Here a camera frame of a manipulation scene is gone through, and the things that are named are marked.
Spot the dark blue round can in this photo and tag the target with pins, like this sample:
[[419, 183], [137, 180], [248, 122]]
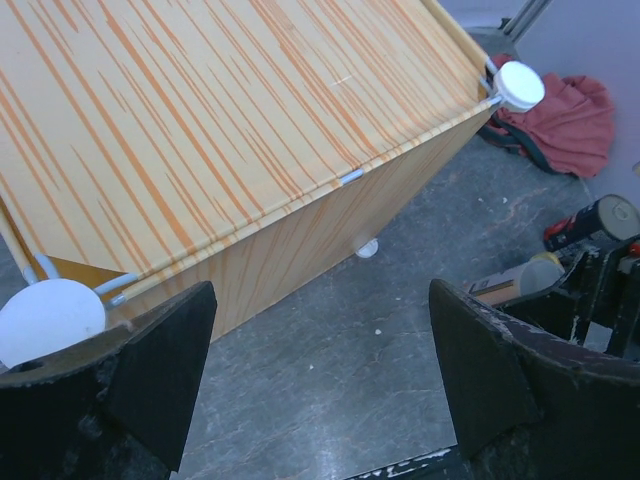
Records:
[[605, 222]]

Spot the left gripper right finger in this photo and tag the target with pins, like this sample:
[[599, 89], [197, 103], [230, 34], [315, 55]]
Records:
[[526, 404]]

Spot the white-lid cylindrical can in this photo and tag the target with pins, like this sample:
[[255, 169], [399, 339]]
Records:
[[528, 278]]

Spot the wooden cabinet box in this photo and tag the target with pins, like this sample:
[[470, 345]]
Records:
[[150, 145]]

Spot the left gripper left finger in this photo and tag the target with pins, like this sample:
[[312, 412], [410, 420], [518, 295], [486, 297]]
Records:
[[116, 406]]

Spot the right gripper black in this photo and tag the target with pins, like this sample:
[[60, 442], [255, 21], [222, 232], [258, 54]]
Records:
[[600, 288]]

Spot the red cloth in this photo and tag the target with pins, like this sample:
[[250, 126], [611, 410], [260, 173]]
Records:
[[569, 132]]

